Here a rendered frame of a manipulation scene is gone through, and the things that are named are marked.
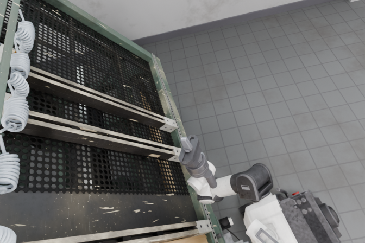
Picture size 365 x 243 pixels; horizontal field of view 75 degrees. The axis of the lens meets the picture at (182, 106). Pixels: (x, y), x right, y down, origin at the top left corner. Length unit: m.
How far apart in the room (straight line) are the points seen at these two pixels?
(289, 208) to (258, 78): 2.21
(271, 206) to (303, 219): 0.11
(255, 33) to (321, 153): 1.83
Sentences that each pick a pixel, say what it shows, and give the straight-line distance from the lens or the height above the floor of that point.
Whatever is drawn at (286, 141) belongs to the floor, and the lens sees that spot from 2.69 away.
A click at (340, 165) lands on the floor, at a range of 2.75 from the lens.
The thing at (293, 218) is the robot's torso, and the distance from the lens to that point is 1.06.
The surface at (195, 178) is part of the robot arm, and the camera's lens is 1.02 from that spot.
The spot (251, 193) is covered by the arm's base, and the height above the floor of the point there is 1.35.
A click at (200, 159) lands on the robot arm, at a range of 0.93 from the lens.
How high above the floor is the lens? 2.40
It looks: 57 degrees down
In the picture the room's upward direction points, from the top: 17 degrees counter-clockwise
